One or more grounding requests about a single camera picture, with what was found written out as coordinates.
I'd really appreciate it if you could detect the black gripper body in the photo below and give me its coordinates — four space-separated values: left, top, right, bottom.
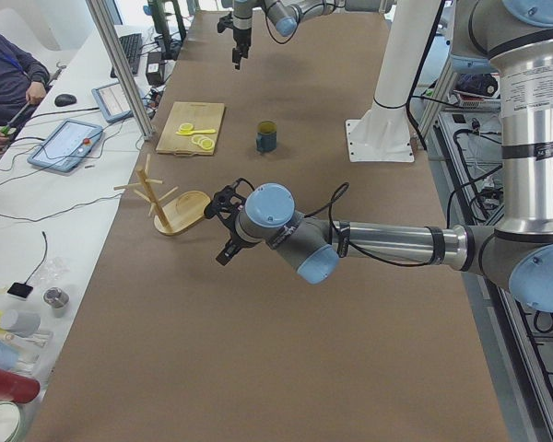
220 209 245 247
232 27 251 52

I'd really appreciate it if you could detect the blue mug yellow inside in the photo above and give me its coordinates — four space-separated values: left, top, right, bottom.
256 121 277 154

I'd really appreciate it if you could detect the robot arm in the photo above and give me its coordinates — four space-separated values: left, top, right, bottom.
205 1 553 313
218 1 395 70

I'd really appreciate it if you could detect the wooden cup rack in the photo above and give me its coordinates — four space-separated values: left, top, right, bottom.
113 154 211 236

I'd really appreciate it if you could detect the small metal cup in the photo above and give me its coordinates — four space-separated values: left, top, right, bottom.
43 287 69 318

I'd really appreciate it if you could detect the grey cup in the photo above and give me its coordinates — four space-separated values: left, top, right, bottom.
0 309 41 337

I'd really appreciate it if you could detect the lemon slice middle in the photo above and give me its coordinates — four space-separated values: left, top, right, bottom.
195 136 212 145

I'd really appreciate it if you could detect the bamboo cutting board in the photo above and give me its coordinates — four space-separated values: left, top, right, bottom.
156 101 225 157

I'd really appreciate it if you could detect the lemon slice front left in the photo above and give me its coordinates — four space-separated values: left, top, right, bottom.
177 122 194 134

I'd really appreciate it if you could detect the yellow plastic knife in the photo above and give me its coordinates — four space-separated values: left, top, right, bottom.
175 129 217 136

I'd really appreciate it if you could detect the black keyboard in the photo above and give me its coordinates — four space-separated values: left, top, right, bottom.
118 33 143 76

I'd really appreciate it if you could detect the blue teach pendant far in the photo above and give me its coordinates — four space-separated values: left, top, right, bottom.
91 82 133 123

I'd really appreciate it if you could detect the blue teach pendant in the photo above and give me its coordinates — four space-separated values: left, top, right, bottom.
91 82 133 123
28 119 103 173

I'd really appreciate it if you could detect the blue teach pendant near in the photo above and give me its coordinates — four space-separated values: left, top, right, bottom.
28 119 103 173

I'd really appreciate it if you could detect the black computer mouse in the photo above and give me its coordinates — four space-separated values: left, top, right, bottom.
53 93 77 108

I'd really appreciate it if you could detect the small black pad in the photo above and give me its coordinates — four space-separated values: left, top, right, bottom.
6 282 33 299

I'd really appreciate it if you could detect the seated person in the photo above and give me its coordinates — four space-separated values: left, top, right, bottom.
0 34 51 154

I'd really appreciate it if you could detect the aluminium frame post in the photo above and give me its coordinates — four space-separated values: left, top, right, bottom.
86 0 154 141

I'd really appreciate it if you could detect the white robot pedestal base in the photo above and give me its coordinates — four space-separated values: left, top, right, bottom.
346 0 443 162

